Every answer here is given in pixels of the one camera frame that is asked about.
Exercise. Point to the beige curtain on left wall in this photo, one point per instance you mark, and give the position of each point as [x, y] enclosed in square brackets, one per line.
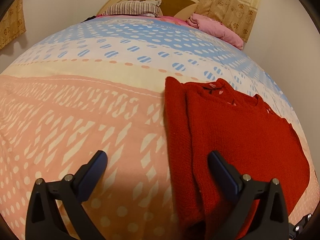
[12, 24]

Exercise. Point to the pink pillow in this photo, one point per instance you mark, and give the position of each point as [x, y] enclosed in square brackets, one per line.
[215, 29]

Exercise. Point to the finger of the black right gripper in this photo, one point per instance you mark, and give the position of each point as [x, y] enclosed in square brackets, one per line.
[295, 230]

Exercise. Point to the striped grey pillow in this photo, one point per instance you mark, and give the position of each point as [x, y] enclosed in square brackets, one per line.
[134, 8]

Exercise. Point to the red knitted sweater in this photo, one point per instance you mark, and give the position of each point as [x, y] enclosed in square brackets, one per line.
[206, 117]

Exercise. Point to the beige curtain by headboard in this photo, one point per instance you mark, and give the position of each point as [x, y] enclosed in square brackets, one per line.
[236, 15]

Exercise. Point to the pink blue dotted bed cover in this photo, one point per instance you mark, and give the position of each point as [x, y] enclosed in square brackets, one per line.
[98, 86]

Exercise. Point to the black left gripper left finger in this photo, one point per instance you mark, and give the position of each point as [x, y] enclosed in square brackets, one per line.
[44, 220]

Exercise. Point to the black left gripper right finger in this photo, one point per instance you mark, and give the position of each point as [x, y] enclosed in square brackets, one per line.
[270, 220]

